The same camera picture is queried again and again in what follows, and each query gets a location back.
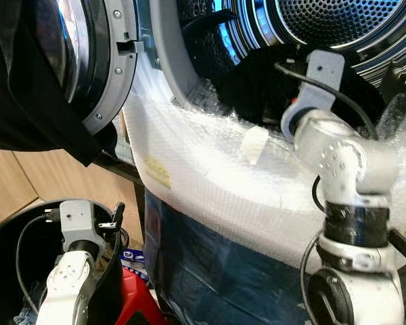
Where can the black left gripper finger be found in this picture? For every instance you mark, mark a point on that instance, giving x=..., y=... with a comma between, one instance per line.
x=118, y=215

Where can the black garment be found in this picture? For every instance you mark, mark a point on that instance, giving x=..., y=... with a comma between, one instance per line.
x=257, y=95

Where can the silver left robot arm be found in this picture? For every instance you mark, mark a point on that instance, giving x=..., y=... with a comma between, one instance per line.
x=64, y=291

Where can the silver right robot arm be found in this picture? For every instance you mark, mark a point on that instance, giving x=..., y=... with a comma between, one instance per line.
x=345, y=162

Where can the blue and white package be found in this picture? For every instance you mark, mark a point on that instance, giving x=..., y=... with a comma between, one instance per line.
x=132, y=256

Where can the yellow rectangular warning sticker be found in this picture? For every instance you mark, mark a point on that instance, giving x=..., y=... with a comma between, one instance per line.
x=158, y=172

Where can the red plastic stool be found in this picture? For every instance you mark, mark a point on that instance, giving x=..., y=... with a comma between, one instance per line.
x=137, y=301

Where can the wooden cabinet panel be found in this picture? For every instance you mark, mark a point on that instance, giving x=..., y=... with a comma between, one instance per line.
x=27, y=183

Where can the clear bubble wrap sheet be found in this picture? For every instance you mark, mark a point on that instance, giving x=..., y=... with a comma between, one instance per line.
x=216, y=196

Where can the dark blue protective film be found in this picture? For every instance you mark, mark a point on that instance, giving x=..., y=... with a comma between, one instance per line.
x=210, y=271

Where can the black laundry bucket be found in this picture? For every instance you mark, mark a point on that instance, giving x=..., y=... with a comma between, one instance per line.
x=0, y=271

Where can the grey round washer door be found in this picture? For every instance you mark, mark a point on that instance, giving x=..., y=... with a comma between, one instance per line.
x=115, y=81

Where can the white tape piece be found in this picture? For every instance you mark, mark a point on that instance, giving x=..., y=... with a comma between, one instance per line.
x=255, y=143

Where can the black garment draped over door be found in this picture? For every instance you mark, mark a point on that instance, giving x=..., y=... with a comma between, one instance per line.
x=20, y=88

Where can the grey rubber door gasket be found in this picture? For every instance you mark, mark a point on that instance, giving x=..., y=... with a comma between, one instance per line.
x=164, y=54

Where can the perforated steel washer drum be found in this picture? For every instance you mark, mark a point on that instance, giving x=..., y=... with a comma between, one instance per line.
x=338, y=20

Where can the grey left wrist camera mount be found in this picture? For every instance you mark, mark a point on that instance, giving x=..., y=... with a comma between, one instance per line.
x=78, y=217

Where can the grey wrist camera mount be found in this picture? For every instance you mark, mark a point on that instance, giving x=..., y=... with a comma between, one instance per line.
x=325, y=74
x=78, y=217

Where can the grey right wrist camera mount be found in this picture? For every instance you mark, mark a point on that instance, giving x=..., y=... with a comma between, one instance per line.
x=325, y=74

